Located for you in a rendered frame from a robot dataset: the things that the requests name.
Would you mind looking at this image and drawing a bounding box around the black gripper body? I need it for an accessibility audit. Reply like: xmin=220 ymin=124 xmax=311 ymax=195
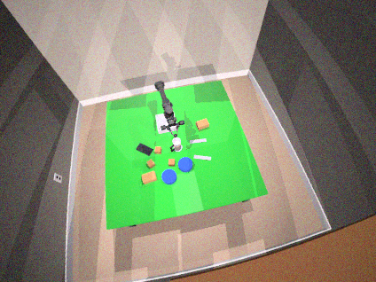
xmin=161 ymin=115 xmax=185 ymax=130

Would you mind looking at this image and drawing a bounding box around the tan rectangular block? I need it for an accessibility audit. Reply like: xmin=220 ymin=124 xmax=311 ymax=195
xmin=141 ymin=171 xmax=157 ymax=184
xmin=168 ymin=159 xmax=175 ymax=167
xmin=154 ymin=146 xmax=162 ymax=154
xmin=147 ymin=160 xmax=155 ymax=169
xmin=196 ymin=118 xmax=209 ymax=130

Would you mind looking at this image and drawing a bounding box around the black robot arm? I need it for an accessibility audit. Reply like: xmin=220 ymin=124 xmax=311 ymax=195
xmin=154 ymin=81 xmax=177 ymax=125

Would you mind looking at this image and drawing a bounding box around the blue cylinder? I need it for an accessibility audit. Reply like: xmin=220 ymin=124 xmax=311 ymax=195
xmin=178 ymin=157 xmax=192 ymax=173
xmin=161 ymin=169 xmax=176 ymax=184

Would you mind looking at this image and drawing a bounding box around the dark grey flat mat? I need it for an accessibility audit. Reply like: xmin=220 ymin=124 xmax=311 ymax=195
xmin=136 ymin=143 xmax=153 ymax=156

